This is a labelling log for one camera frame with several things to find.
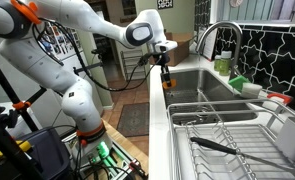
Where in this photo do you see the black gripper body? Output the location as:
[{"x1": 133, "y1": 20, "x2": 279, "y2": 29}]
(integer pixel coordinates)
[{"x1": 152, "y1": 50, "x2": 172, "y2": 68}]

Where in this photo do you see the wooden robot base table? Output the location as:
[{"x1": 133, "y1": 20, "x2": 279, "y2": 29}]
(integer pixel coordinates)
[{"x1": 101, "y1": 119, "x2": 150, "y2": 180}]

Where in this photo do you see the stainless steel sink basin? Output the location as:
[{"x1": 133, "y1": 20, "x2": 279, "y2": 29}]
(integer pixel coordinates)
[{"x1": 160, "y1": 68, "x2": 259, "y2": 126}]

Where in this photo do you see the kitchen window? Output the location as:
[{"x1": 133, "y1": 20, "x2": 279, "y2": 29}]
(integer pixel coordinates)
[{"x1": 210, "y1": 0, "x2": 295, "y2": 26}]

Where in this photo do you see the brown cardboard box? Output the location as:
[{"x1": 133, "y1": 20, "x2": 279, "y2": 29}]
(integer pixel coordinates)
[{"x1": 165, "y1": 32, "x2": 195, "y2": 67}]

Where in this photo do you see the metal step rack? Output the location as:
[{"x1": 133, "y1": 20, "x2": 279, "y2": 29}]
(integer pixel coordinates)
[{"x1": 120, "y1": 49, "x2": 146, "y2": 82}]

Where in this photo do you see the white paper pad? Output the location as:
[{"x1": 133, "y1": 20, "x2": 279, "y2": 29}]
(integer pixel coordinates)
[{"x1": 197, "y1": 26, "x2": 218, "y2": 62}]

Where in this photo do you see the dark floor mat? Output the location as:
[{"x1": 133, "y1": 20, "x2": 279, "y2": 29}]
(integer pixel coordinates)
[{"x1": 116, "y1": 102, "x2": 150, "y2": 138}]

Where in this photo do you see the tall green soap bottle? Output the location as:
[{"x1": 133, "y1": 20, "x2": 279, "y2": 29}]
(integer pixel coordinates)
[{"x1": 219, "y1": 50, "x2": 233, "y2": 77}]

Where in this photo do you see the green sponge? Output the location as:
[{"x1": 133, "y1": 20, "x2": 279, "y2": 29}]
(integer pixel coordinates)
[{"x1": 228, "y1": 75, "x2": 251, "y2": 93}]

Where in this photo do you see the brushed steel gooseneck faucet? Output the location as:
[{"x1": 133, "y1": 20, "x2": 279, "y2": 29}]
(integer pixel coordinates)
[{"x1": 195, "y1": 21, "x2": 244, "y2": 81}]

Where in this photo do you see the green clamp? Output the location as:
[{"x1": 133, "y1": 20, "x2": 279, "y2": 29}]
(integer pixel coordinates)
[{"x1": 96, "y1": 141, "x2": 128, "y2": 174}]

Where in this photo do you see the white refrigerator with photos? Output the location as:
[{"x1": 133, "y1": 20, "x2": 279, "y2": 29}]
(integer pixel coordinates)
[{"x1": 33, "y1": 24, "x2": 104, "y2": 128}]

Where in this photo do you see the red and white dish brush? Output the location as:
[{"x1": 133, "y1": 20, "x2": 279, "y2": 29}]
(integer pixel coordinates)
[{"x1": 258, "y1": 92, "x2": 293, "y2": 113}]

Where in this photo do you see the black storage bin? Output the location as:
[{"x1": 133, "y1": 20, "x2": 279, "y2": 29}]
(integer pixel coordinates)
[{"x1": 20, "y1": 128, "x2": 75, "y2": 180}]

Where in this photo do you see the white cutlery holder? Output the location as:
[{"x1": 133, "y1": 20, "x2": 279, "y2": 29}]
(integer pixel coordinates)
[{"x1": 275, "y1": 116, "x2": 295, "y2": 168}]

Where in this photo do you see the orange tripod clamp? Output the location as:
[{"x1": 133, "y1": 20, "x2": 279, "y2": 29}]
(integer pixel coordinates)
[{"x1": 11, "y1": 100, "x2": 32, "y2": 111}]

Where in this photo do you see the black tripod stand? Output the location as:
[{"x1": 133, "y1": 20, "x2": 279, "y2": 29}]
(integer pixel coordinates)
[{"x1": 0, "y1": 49, "x2": 71, "y2": 180}]

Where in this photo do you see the black and white wall picture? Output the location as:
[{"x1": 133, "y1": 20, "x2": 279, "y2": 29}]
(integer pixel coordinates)
[{"x1": 156, "y1": 0, "x2": 174, "y2": 10}]

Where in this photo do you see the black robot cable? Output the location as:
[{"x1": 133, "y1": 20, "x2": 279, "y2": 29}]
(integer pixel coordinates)
[{"x1": 33, "y1": 19, "x2": 165, "y2": 93}]

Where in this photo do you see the black handled metal utensil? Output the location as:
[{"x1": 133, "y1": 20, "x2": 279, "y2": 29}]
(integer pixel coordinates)
[{"x1": 190, "y1": 136, "x2": 295, "y2": 178}]

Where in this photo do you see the metal wire dish rack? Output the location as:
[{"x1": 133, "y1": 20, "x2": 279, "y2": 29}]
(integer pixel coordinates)
[{"x1": 166, "y1": 98, "x2": 295, "y2": 180}]

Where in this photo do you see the yellow handled tool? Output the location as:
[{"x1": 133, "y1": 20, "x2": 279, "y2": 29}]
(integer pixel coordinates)
[{"x1": 0, "y1": 140, "x2": 33, "y2": 158}]

